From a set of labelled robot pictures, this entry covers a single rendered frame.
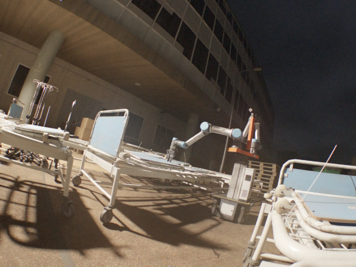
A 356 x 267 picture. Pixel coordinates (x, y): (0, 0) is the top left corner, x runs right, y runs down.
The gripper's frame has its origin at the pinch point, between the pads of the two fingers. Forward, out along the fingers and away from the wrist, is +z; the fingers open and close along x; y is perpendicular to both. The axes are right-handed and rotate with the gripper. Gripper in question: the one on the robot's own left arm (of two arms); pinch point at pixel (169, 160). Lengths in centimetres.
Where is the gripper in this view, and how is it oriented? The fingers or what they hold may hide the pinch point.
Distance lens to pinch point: 219.1
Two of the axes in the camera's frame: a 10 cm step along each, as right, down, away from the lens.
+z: -2.9, 9.5, -1.0
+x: 7.2, 1.5, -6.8
